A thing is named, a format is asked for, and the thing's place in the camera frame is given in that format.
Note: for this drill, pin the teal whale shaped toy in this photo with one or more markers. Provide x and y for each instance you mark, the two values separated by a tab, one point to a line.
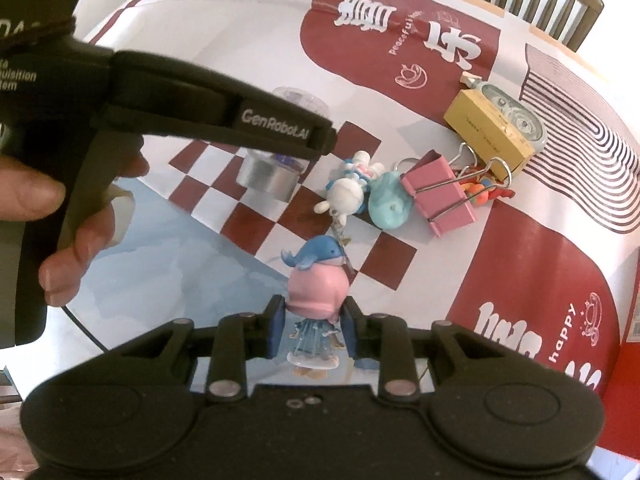
389	204

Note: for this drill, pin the grey correction tape dispenser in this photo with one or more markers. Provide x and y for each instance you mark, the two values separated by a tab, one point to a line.
524	118

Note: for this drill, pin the orange red dragon keychain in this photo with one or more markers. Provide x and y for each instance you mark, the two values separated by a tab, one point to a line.
482	190

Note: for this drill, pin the yellow cardboard box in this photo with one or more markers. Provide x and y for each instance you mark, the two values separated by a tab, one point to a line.
487	130

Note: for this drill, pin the person's left hand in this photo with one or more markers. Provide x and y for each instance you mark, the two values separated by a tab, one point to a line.
31	197

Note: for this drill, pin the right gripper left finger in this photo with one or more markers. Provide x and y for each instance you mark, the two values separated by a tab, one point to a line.
240	338

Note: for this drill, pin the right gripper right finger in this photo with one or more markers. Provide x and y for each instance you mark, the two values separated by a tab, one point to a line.
384	338

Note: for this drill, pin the red cardboard box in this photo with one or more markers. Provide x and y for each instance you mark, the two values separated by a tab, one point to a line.
621	394

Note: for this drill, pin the whale hat pink figurine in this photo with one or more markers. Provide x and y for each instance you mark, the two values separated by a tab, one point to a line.
317	287

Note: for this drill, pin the red white printed tablecloth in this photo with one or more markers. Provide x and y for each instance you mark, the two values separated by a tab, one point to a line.
535	272

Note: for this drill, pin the white rabbit toy keychain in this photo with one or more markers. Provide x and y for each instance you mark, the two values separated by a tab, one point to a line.
346	195

